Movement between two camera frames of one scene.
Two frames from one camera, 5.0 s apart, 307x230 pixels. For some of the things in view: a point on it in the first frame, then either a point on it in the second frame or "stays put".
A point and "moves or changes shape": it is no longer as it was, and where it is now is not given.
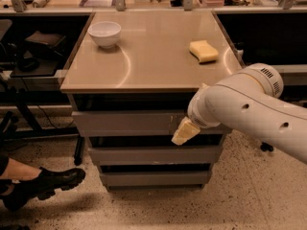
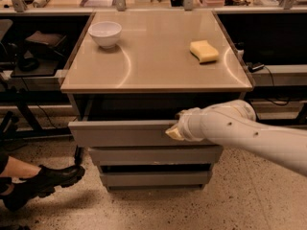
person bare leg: x=18 y=171 stays put
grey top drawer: x=137 y=123 moves or changes shape
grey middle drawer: x=153 y=155 stays put
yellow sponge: x=203 y=52 stays put
